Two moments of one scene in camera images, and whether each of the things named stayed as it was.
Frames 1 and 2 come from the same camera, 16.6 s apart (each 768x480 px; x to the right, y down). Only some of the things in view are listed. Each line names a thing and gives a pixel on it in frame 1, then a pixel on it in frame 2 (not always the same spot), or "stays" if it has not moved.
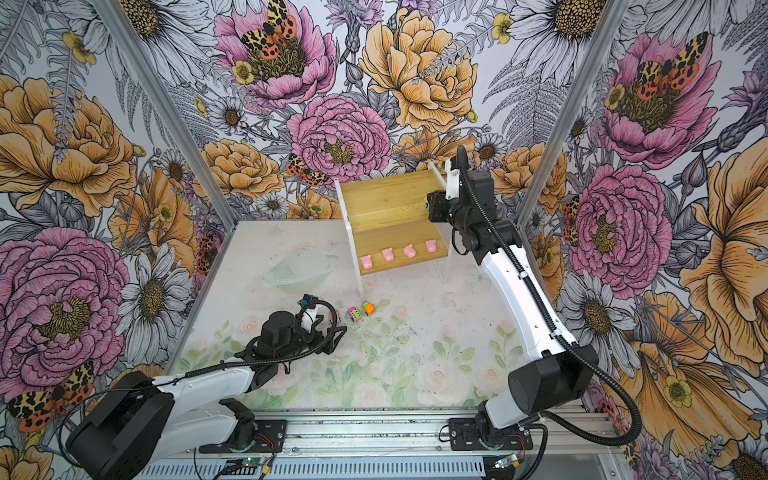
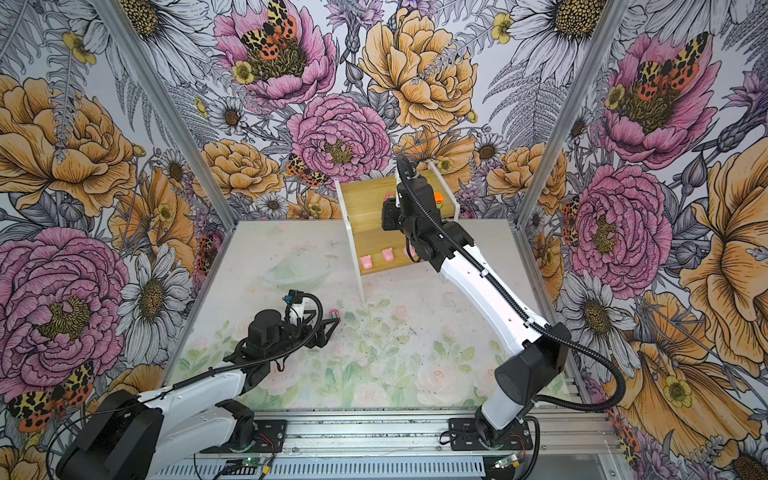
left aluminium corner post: [147, 79] stays
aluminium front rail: [589, 437] stays
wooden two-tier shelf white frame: [389, 224] stays
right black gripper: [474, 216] → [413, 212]
